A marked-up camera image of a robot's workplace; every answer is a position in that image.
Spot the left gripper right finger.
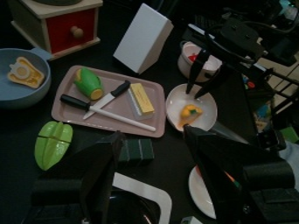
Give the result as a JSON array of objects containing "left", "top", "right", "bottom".
[{"left": 181, "top": 123, "right": 299, "bottom": 224}]

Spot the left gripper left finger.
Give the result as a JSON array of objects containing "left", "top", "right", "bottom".
[{"left": 23, "top": 130, "right": 127, "bottom": 224}]

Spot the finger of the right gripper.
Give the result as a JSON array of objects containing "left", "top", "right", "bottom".
[
  {"left": 185, "top": 48, "right": 211, "bottom": 95},
  {"left": 192, "top": 62, "right": 232, "bottom": 100}
]

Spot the orange toy squash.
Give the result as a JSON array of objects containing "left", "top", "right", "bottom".
[{"left": 193, "top": 165, "right": 240, "bottom": 187}]

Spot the yellow toy squash half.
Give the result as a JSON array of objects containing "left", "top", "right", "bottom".
[{"left": 5, "top": 56, "right": 45, "bottom": 90}]

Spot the white toy cup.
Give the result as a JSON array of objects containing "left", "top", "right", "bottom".
[{"left": 176, "top": 40, "right": 224, "bottom": 84}]

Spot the small red toy piece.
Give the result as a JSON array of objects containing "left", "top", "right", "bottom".
[{"left": 185, "top": 52, "right": 199, "bottom": 63}]

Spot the white plate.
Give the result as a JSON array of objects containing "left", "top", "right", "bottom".
[
  {"left": 187, "top": 165, "right": 220, "bottom": 221},
  {"left": 164, "top": 82, "right": 220, "bottom": 134}
]

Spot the yellow toy pepper piece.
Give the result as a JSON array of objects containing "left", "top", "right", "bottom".
[{"left": 177, "top": 103, "right": 204, "bottom": 130}]

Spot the pink plastic tray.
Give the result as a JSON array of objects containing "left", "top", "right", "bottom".
[{"left": 51, "top": 64, "right": 168, "bottom": 138}]

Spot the green toy starfruit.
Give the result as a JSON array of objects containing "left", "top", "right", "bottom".
[{"left": 33, "top": 120, "right": 75, "bottom": 172}]

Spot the light blue cloth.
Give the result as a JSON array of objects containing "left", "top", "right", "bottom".
[{"left": 277, "top": 141, "right": 299, "bottom": 182}]

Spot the black clamp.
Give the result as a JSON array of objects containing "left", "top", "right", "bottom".
[{"left": 256, "top": 129, "right": 287, "bottom": 151}]

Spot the white knife block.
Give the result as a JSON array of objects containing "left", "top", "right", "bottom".
[{"left": 112, "top": 3, "right": 175, "bottom": 75}]

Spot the yellow toy butter block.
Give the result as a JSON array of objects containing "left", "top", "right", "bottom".
[{"left": 125, "top": 82, "right": 156, "bottom": 121}]

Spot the dark green block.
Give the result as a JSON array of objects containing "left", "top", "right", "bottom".
[{"left": 116, "top": 137, "right": 156, "bottom": 167}]

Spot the white cube red dot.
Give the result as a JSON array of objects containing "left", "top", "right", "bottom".
[{"left": 179, "top": 215, "right": 203, "bottom": 224}]

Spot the toy knife silver blade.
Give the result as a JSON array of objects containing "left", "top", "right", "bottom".
[{"left": 81, "top": 80, "right": 132, "bottom": 121}]

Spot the toy knife white blade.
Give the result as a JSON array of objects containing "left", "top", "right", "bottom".
[{"left": 59, "top": 94, "right": 157, "bottom": 133}]

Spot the green toy corn cob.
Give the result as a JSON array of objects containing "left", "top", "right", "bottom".
[{"left": 72, "top": 66, "right": 105, "bottom": 102}]

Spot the blue grey toy bowl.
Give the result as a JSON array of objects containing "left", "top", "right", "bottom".
[{"left": 0, "top": 47, "right": 53, "bottom": 110}]

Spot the black metal frame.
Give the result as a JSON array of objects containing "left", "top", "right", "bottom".
[{"left": 264, "top": 68, "right": 299, "bottom": 117}]

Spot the white pan grey handle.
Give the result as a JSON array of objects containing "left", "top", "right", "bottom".
[{"left": 109, "top": 171, "right": 173, "bottom": 224}]

